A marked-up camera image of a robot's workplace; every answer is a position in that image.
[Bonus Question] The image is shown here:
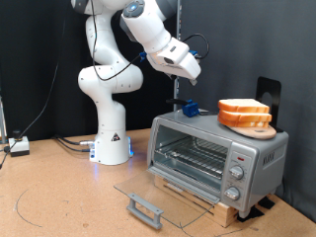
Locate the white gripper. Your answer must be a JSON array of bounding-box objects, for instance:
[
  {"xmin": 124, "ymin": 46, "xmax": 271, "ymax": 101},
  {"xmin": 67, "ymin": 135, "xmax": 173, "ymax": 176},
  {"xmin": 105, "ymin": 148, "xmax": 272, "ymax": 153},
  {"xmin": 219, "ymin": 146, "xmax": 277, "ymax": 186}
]
[{"xmin": 146, "ymin": 37, "xmax": 202, "ymax": 88}]

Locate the fork with blue grip block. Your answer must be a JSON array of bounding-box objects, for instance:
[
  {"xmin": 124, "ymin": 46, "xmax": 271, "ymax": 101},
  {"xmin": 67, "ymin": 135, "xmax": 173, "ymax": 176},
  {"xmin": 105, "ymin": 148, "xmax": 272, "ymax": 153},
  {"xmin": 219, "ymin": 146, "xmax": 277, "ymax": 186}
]
[{"xmin": 165, "ymin": 97, "xmax": 210, "ymax": 118}]

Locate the white bread slice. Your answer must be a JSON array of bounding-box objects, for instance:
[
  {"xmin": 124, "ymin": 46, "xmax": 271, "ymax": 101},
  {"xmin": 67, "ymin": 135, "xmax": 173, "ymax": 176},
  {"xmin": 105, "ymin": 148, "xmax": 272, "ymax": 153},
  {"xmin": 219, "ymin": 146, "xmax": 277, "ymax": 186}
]
[
  {"xmin": 217, "ymin": 116, "xmax": 271, "ymax": 128},
  {"xmin": 217, "ymin": 109, "xmax": 274, "ymax": 123},
  {"xmin": 217, "ymin": 98, "xmax": 271, "ymax": 114}
]

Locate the glass oven door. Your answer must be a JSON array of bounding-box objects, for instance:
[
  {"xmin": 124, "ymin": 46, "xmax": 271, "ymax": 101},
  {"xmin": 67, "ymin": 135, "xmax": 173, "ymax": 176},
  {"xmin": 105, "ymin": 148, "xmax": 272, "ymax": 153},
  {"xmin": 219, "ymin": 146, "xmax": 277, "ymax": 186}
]
[{"xmin": 114, "ymin": 166, "xmax": 221, "ymax": 230}]

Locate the silver toaster oven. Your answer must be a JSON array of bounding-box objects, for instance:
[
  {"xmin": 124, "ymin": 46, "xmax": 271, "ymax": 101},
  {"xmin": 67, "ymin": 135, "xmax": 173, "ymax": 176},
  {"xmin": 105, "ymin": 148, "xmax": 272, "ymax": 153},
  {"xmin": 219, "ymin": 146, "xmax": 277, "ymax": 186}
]
[{"xmin": 146, "ymin": 109, "xmax": 290, "ymax": 218}]

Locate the silver oven knob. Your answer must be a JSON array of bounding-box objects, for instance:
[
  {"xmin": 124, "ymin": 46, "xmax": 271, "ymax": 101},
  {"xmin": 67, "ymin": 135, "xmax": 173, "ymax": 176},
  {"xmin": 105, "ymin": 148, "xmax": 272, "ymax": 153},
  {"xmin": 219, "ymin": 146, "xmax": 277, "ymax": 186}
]
[
  {"xmin": 224, "ymin": 186, "xmax": 241, "ymax": 201},
  {"xmin": 229, "ymin": 164, "xmax": 246, "ymax": 181}
]

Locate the vertical aluminium pole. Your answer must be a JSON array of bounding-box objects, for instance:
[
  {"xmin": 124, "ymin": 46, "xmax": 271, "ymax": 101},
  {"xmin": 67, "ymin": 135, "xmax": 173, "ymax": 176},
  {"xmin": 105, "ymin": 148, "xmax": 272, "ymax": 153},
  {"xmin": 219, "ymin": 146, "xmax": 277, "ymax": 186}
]
[{"xmin": 173, "ymin": 0, "xmax": 184, "ymax": 112}]

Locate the grey backdrop curtain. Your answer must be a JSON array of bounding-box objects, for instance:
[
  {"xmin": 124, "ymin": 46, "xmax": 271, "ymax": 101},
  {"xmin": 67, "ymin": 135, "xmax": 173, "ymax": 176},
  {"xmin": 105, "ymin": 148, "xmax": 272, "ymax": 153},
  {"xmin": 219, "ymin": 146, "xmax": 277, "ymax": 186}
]
[{"xmin": 177, "ymin": 0, "xmax": 316, "ymax": 221}]

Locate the black metal bookend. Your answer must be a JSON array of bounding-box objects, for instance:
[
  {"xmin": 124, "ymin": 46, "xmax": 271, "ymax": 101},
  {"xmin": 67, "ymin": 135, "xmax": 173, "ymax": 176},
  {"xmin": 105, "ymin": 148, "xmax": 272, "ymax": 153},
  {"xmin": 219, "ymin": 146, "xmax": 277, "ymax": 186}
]
[{"xmin": 256, "ymin": 76, "xmax": 284, "ymax": 133}]

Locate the round wooden board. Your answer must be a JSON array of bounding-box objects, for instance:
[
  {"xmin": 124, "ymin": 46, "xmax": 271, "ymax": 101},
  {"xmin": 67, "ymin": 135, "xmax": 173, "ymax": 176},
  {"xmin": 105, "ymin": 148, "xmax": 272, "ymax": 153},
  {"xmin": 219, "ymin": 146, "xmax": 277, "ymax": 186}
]
[{"xmin": 226, "ymin": 123, "xmax": 277, "ymax": 140}]

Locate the black foam pad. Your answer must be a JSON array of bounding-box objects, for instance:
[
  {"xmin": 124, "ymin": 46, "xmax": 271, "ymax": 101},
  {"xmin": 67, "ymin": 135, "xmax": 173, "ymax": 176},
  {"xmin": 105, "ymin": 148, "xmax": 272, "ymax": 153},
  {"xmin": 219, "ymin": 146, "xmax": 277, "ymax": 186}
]
[
  {"xmin": 258, "ymin": 197, "xmax": 277, "ymax": 210},
  {"xmin": 236, "ymin": 206, "xmax": 266, "ymax": 223}
]

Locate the black backdrop curtain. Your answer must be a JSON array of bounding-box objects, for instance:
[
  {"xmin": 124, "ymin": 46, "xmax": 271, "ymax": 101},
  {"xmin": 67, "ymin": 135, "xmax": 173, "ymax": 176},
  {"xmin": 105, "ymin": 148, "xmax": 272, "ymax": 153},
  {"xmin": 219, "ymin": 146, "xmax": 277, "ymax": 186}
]
[{"xmin": 0, "ymin": 0, "xmax": 179, "ymax": 142}]

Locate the grey emergency stop box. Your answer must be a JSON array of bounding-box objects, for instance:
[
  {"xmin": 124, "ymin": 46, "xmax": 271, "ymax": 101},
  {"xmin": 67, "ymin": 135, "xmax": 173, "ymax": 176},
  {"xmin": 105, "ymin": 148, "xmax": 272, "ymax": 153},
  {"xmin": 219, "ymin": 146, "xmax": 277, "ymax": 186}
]
[{"xmin": 8, "ymin": 129, "xmax": 31, "ymax": 158}]

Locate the thin metal pole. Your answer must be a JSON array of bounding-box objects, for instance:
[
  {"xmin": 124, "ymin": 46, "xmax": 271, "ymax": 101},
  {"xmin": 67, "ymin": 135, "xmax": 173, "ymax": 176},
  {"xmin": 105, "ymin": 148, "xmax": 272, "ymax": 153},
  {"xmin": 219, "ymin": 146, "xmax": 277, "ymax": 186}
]
[{"xmin": 0, "ymin": 95, "xmax": 8, "ymax": 145}]

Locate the wire oven rack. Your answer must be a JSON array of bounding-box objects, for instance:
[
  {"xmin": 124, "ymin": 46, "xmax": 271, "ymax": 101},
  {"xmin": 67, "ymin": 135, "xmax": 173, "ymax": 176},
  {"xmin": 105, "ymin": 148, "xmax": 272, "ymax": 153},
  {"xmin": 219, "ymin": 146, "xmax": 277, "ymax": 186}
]
[{"xmin": 154, "ymin": 135, "xmax": 229, "ymax": 181}]

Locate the black camera cable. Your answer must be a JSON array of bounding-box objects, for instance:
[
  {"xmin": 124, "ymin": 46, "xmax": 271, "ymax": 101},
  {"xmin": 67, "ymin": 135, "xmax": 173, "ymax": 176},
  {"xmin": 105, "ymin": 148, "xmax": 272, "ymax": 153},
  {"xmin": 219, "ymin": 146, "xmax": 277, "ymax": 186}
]
[{"xmin": 89, "ymin": 0, "xmax": 210, "ymax": 82}]

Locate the black cable silver plug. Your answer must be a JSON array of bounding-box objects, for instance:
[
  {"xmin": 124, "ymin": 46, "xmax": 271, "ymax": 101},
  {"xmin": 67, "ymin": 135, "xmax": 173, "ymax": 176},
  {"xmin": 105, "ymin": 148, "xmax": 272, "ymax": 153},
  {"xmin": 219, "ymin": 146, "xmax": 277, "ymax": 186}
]
[{"xmin": 52, "ymin": 134, "xmax": 97, "ymax": 147}]

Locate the black base cable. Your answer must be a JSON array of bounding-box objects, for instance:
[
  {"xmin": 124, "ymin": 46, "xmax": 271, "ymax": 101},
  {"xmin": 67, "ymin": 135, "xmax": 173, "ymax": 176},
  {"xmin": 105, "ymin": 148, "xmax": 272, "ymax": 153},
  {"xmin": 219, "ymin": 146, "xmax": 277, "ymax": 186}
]
[{"xmin": 55, "ymin": 139, "xmax": 93, "ymax": 153}]

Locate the long black hanging cable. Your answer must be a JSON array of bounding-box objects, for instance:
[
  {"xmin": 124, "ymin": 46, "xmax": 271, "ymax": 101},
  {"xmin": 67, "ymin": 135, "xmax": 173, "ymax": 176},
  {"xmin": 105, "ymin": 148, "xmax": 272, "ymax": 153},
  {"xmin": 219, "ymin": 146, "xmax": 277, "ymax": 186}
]
[{"xmin": 0, "ymin": 16, "xmax": 68, "ymax": 171}]

